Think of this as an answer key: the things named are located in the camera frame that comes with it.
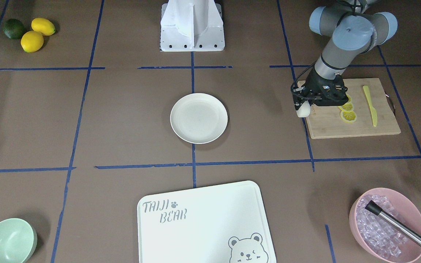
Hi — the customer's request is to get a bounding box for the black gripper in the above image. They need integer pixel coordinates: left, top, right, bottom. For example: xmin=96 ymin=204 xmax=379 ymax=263
xmin=294 ymin=67 xmax=344 ymax=111

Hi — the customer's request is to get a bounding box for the white steamed bun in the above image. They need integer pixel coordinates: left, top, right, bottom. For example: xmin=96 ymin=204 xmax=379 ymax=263
xmin=296 ymin=101 xmax=311 ymax=118

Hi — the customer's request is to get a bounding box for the white round plate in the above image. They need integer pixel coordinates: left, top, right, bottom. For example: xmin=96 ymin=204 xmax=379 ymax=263
xmin=169 ymin=93 xmax=229 ymax=144

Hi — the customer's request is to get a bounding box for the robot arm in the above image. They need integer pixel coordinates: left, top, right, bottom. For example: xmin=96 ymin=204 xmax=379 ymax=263
xmin=291 ymin=0 xmax=398 ymax=118

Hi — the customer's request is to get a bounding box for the white bear print tray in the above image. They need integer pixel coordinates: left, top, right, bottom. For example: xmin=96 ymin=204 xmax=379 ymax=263
xmin=137 ymin=181 xmax=276 ymax=263

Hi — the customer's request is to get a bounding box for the bamboo cutting board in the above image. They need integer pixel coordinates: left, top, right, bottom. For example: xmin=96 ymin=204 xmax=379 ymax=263
xmin=306 ymin=78 xmax=401 ymax=139

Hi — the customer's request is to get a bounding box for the lemon slice middle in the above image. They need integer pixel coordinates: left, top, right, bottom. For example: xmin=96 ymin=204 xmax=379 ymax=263
xmin=338 ymin=103 xmax=354 ymax=112

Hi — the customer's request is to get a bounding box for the lemon slice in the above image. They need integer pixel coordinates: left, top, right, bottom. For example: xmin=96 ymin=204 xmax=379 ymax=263
xmin=345 ymin=93 xmax=352 ymax=105
xmin=338 ymin=103 xmax=354 ymax=112
xmin=340 ymin=111 xmax=357 ymax=123

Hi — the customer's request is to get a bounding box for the lemon slice far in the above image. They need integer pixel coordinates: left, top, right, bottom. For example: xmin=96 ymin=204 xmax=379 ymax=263
xmin=345 ymin=93 xmax=352 ymax=105

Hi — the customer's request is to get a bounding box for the lemon slice near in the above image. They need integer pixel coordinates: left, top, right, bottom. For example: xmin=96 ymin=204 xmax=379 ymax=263
xmin=340 ymin=111 xmax=357 ymax=123

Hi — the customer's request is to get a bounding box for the yellow plastic knife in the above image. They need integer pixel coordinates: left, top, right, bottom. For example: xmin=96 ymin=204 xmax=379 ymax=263
xmin=362 ymin=85 xmax=378 ymax=127

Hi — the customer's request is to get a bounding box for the steel muddler black tip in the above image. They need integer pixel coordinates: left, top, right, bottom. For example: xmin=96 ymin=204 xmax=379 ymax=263
xmin=365 ymin=201 xmax=421 ymax=247

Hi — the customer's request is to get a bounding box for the pink bowl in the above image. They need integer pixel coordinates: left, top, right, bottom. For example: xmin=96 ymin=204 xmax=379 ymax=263
xmin=349 ymin=187 xmax=421 ymax=263

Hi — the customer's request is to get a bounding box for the clear ice cubes pile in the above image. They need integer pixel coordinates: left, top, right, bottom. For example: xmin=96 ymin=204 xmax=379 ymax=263
xmin=355 ymin=194 xmax=408 ymax=260

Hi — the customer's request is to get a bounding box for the whole yellow lemon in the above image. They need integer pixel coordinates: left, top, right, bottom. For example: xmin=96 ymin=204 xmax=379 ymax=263
xmin=31 ymin=17 xmax=56 ymax=36

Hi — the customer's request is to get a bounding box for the green lime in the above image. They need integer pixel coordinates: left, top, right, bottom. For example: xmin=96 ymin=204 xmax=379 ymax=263
xmin=3 ymin=19 xmax=27 ymax=39

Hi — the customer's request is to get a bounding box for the light green bowl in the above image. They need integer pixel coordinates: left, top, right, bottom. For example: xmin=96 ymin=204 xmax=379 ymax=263
xmin=0 ymin=218 xmax=37 ymax=263

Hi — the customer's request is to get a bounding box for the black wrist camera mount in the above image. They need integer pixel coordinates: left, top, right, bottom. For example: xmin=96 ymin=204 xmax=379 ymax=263
xmin=314 ymin=74 xmax=348 ymax=106

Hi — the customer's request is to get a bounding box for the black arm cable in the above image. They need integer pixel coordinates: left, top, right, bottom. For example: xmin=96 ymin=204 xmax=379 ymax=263
xmin=290 ymin=62 xmax=317 ymax=101

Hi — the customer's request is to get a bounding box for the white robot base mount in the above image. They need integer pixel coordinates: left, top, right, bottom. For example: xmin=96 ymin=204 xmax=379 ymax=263
xmin=159 ymin=0 xmax=225 ymax=52

